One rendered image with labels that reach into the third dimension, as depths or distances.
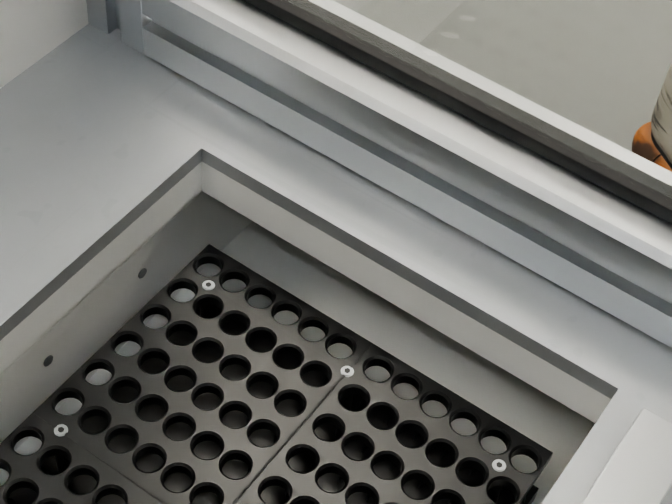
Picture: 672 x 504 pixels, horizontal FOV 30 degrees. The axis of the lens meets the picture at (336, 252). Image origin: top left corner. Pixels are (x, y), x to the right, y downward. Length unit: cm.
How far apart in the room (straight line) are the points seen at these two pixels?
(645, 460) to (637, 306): 7
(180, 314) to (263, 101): 10
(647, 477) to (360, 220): 16
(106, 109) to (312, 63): 10
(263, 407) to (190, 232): 12
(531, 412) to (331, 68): 20
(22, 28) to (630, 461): 31
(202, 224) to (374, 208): 12
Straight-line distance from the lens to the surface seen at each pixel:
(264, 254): 64
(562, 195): 48
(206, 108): 56
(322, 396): 52
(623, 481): 45
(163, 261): 60
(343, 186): 53
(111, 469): 50
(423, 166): 50
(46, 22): 58
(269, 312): 54
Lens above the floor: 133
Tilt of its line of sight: 50 degrees down
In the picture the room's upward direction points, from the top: 7 degrees clockwise
